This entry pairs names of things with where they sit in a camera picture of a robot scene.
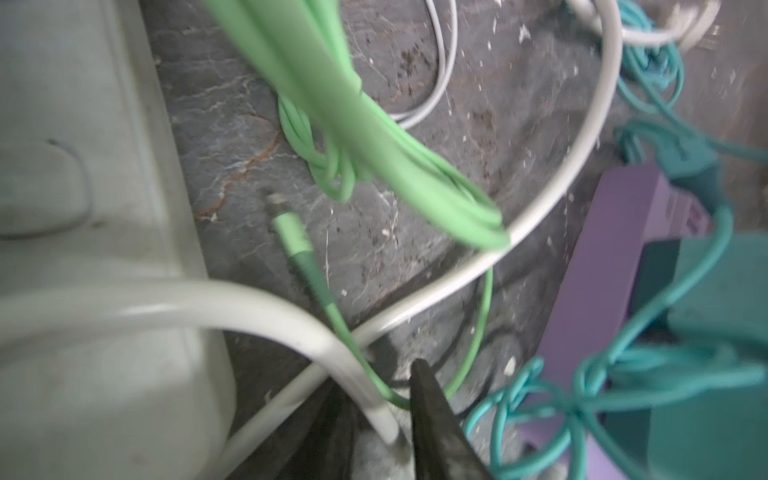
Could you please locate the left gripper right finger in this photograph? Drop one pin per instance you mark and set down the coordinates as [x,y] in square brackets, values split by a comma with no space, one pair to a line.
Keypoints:
[441,449]

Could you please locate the purple power strip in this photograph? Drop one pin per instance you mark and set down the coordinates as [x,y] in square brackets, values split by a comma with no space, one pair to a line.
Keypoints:
[632,206]

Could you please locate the white pastel power strip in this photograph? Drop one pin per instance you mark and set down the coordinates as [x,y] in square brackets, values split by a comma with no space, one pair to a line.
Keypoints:
[92,193]

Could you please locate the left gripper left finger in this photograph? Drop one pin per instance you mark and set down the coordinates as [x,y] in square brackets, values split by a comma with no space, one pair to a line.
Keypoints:
[327,450]

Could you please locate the teal charger plug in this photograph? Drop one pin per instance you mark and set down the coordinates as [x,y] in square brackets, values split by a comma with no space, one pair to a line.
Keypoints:
[719,434]

